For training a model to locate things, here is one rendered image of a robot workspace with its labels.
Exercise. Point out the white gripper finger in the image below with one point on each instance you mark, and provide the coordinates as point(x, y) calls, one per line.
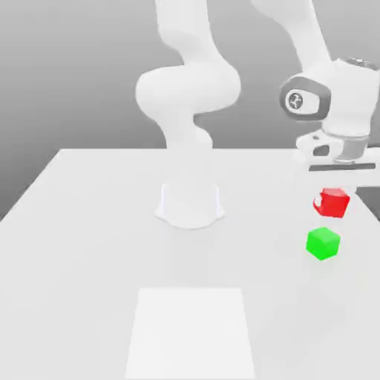
point(317, 200)

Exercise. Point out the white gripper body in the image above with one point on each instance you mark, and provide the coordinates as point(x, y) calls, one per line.
point(332, 176)

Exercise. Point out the small red cube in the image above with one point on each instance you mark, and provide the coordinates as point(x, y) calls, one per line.
point(334, 204)

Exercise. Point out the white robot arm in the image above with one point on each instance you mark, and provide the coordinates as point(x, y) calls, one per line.
point(187, 89)

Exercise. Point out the small green cube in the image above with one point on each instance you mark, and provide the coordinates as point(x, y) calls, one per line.
point(323, 244)

